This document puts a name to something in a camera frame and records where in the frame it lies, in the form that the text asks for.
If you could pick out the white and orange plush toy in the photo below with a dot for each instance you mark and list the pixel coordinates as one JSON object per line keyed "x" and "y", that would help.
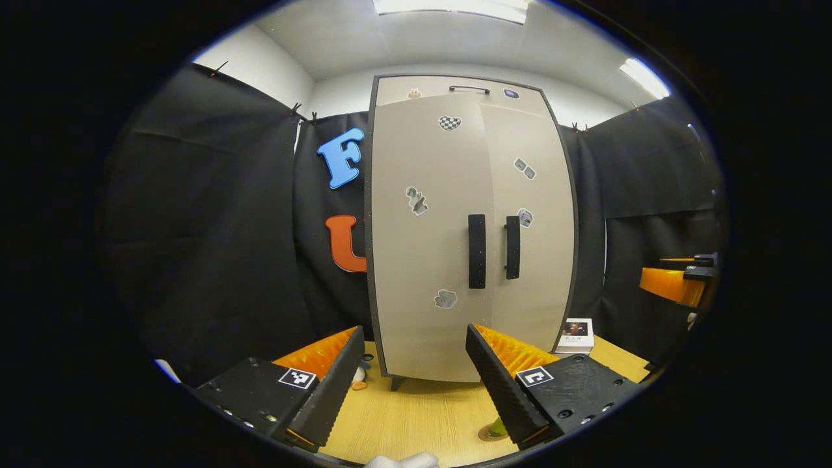
{"x": 359, "y": 377}

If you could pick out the white flat object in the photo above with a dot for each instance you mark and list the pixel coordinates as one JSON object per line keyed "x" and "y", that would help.
{"x": 168, "y": 372}

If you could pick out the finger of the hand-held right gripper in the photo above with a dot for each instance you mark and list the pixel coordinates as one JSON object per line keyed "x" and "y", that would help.
{"x": 677, "y": 261}
{"x": 673, "y": 286}

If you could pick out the black backdrop cloth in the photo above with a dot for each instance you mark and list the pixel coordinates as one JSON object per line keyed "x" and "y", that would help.
{"x": 214, "y": 227}

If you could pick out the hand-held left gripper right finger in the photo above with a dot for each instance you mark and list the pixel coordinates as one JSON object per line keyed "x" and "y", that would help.
{"x": 500, "y": 383}

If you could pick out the clear bottle with green label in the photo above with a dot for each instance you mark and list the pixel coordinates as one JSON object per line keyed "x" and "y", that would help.
{"x": 499, "y": 428}

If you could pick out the white book with dark picture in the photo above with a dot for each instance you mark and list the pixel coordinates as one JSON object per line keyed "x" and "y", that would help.
{"x": 575, "y": 333}

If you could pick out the narrow ceiling light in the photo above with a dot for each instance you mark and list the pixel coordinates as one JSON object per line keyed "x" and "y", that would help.
{"x": 643, "y": 77}

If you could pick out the long ceiling light panel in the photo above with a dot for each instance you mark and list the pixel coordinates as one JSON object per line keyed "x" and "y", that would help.
{"x": 448, "y": 8}

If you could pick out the white and grey cabinet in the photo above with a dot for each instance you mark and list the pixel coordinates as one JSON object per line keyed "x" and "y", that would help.
{"x": 390, "y": 84}

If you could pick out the round cork coaster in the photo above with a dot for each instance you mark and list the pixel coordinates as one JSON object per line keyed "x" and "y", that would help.
{"x": 487, "y": 435}

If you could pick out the white cabinet door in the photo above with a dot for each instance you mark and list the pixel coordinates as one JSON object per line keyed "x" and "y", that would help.
{"x": 539, "y": 260}
{"x": 422, "y": 247}

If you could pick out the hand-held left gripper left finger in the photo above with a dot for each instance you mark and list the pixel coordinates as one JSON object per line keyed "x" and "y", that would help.
{"x": 331, "y": 390}

